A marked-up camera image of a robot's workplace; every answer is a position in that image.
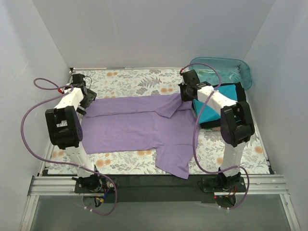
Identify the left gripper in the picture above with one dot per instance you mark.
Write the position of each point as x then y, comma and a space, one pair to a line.
89, 99

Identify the aluminium frame rail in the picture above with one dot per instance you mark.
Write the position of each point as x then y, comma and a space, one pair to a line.
65, 185

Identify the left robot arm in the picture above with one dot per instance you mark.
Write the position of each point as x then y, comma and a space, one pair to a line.
66, 133

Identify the teal plastic bin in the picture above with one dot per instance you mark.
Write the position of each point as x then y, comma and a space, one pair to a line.
230, 71

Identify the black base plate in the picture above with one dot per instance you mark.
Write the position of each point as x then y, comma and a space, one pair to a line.
110, 193

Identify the teal folded t shirt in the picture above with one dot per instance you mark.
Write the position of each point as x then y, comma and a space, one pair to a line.
214, 99

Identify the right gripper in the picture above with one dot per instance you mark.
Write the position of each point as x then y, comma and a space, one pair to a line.
185, 94

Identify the floral table mat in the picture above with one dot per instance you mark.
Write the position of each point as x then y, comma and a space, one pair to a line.
128, 83

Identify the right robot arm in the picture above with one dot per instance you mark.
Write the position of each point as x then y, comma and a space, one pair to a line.
236, 128

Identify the purple t shirt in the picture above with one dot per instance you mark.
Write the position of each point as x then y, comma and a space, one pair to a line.
161, 122

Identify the pink folded t shirt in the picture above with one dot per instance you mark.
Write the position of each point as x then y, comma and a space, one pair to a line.
216, 129

